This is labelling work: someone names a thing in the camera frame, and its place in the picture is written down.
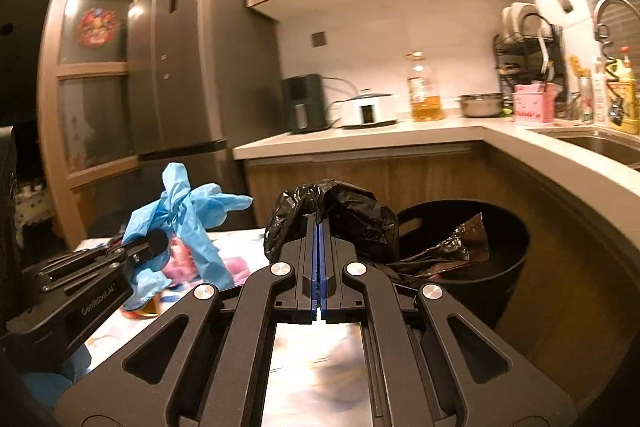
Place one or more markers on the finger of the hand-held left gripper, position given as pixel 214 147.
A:
pixel 115 254

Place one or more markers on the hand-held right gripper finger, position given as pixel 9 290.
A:
pixel 323 279
pixel 314 279

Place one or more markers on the black plastic bag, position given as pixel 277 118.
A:
pixel 360 217

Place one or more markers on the blue disposable glove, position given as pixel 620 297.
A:
pixel 200 212

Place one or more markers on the black round trash bin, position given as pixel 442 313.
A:
pixel 500 287

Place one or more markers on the person's left hand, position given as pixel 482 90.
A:
pixel 57 379

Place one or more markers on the kitchen counter wooden cabinets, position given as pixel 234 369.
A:
pixel 400 177

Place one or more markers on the shiny foil wrapper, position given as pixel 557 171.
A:
pixel 450 247

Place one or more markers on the wooden frosted glass door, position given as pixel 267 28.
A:
pixel 90 117

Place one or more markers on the white rice cooker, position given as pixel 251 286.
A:
pixel 367 112

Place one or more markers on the black air fryer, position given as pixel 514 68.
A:
pixel 302 102

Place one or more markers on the grey refrigerator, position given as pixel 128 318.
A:
pixel 200 82

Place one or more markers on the cooking oil bottle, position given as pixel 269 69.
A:
pixel 425 102

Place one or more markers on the red door decoration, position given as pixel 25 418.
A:
pixel 99 26

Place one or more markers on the steel bowl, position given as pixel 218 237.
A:
pixel 480 107

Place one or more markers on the pink box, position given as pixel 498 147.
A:
pixel 532 107

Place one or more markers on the black dish rack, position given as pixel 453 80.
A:
pixel 507 57

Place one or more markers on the steel sink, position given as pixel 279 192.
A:
pixel 600 144

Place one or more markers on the red and white can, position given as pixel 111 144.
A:
pixel 585 102

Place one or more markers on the white ladle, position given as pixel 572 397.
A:
pixel 544 49

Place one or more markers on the white plates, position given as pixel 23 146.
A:
pixel 517 19

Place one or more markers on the white bottle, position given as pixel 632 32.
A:
pixel 600 97

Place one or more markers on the yellow bottle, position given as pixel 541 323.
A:
pixel 625 102

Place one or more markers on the chrome faucet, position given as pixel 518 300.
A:
pixel 602 14

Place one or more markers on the dark wall outlet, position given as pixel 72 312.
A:
pixel 318 39

